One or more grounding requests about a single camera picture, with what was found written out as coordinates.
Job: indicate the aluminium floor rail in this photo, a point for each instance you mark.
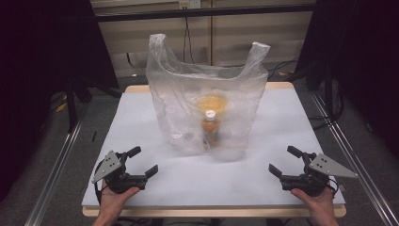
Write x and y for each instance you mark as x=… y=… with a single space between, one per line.
x=53 y=175
x=354 y=157

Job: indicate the translucent plastic bag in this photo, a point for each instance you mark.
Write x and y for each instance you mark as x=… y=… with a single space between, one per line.
x=178 y=94

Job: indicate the black curtain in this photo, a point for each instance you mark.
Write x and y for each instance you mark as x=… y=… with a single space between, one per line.
x=47 y=62
x=360 y=56

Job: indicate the black horizontal bar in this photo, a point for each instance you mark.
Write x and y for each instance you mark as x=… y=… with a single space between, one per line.
x=204 y=12

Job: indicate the white table mat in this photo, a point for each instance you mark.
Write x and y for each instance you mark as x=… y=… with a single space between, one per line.
x=204 y=182

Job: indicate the yellow round food packet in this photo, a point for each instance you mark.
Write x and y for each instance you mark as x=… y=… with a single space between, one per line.
x=212 y=102

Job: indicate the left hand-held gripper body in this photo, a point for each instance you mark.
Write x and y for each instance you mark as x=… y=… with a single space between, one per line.
x=119 y=182

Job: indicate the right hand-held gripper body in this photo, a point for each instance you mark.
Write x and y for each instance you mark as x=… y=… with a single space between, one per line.
x=310 y=183

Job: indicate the black metal stand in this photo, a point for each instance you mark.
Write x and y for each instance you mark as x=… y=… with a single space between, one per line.
x=327 y=91
x=71 y=103

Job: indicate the white wall socket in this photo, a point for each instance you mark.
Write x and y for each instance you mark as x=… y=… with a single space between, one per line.
x=189 y=3

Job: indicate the person's right hand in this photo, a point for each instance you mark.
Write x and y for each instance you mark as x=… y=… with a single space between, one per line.
x=320 y=204

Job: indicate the orange drink bottle white cap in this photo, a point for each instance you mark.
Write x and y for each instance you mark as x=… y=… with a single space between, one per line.
x=210 y=127

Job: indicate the person's left hand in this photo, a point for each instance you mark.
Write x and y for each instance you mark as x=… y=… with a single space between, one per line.
x=113 y=201

